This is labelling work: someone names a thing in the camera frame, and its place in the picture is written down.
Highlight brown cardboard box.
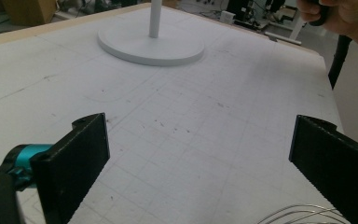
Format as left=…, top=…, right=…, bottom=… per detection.
left=1, top=0, right=59, bottom=28

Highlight white power adapter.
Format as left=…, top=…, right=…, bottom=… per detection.
left=219, top=10, right=237, bottom=25

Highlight white round stand with pole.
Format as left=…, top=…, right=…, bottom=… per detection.
left=97, top=0, right=206, bottom=67

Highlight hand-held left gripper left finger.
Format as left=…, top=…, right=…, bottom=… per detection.
left=30, top=112, right=111, bottom=224

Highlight black equipment on floor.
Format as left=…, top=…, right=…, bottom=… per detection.
left=226, top=0, right=257, bottom=23

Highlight white desk frame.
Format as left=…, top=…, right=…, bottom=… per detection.
left=263, top=8, right=308, bottom=47

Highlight silver metal wire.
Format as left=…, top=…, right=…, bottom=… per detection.
left=255, top=203, right=352, bottom=224

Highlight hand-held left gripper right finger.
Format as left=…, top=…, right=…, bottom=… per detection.
left=288, top=114, right=358, bottom=224

